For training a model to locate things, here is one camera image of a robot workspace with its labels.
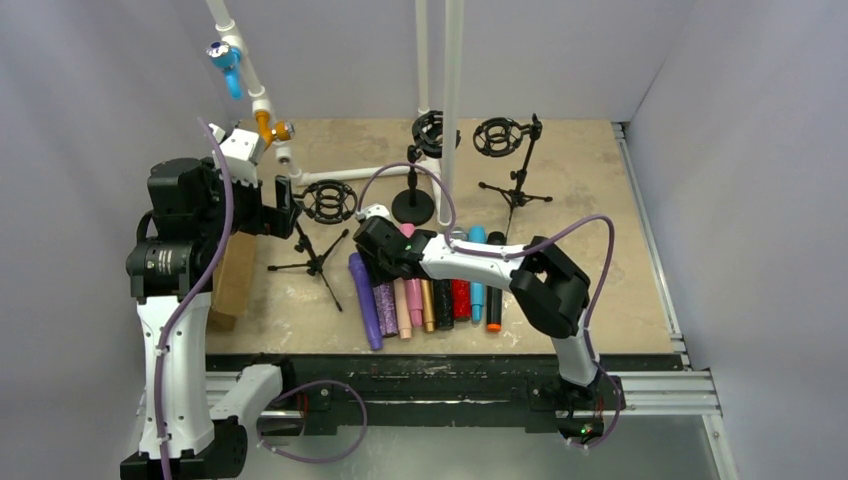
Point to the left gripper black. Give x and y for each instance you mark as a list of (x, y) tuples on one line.
[(269, 208)]

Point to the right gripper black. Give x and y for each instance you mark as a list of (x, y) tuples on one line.
[(371, 240)]

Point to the hot pink microphone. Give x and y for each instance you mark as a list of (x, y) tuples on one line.
[(413, 294)]

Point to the glitter purple microphone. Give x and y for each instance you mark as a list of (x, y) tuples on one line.
[(386, 310)]

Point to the gold microphone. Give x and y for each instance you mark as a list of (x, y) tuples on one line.
[(428, 311)]

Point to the black glitter microphone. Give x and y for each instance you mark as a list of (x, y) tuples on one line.
[(443, 304)]

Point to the red glitter microphone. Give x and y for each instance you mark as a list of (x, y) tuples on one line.
[(461, 290)]

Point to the brown cardboard box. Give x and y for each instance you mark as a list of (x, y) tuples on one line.
[(232, 282)]

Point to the light blue microphone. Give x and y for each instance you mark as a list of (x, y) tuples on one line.
[(477, 234)]

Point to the black microphone orange end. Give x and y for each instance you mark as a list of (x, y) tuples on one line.
[(494, 299)]

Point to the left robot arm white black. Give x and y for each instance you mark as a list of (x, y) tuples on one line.
[(180, 241)]

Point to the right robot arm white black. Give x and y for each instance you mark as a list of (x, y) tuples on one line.
[(551, 290)]

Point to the orange toy microphone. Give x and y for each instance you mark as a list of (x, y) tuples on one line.
[(273, 132)]

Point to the blue toy microphone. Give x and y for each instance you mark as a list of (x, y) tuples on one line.
[(227, 58)]

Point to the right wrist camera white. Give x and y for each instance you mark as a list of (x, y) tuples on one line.
[(373, 211)]

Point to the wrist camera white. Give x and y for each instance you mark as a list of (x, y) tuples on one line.
[(242, 150), (373, 211)]

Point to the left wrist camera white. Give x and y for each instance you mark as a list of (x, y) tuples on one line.
[(242, 150)]

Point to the black table edge rail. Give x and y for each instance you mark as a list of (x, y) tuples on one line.
[(405, 390)]

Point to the white PVC pipe frame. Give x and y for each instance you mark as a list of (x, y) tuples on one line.
[(442, 169)]

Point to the aluminium frame rail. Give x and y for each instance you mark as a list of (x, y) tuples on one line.
[(668, 392)]

